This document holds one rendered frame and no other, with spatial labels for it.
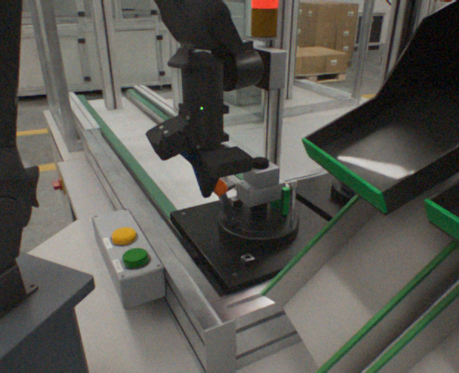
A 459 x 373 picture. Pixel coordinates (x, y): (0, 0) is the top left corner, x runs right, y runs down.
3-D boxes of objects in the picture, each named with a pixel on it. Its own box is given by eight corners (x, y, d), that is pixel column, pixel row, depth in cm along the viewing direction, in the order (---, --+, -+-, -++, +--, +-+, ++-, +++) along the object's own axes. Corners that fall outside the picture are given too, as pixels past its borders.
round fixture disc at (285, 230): (242, 258, 63) (242, 247, 62) (204, 217, 74) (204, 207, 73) (315, 234, 69) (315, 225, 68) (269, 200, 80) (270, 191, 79)
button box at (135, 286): (124, 311, 63) (118, 279, 60) (95, 242, 79) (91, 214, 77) (166, 296, 66) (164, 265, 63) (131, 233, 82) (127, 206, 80)
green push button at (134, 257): (126, 275, 62) (125, 265, 61) (121, 261, 66) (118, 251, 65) (152, 268, 64) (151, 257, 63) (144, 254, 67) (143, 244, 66)
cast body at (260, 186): (249, 208, 66) (249, 168, 63) (235, 197, 70) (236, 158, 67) (291, 196, 70) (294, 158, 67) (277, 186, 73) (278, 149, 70)
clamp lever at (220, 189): (229, 224, 67) (214, 189, 63) (223, 218, 69) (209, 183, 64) (247, 212, 68) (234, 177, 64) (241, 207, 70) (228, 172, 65)
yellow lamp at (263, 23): (259, 38, 76) (260, 9, 73) (246, 35, 80) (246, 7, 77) (281, 36, 78) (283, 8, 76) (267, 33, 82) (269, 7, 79)
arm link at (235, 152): (196, 83, 66) (160, 86, 63) (256, 111, 51) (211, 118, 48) (198, 132, 69) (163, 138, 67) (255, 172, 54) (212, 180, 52)
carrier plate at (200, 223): (229, 298, 58) (229, 286, 57) (169, 220, 77) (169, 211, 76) (356, 251, 68) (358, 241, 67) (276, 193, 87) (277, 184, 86)
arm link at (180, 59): (190, 51, 49) (240, 44, 55) (159, 47, 52) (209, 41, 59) (193, 108, 52) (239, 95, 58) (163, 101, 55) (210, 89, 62)
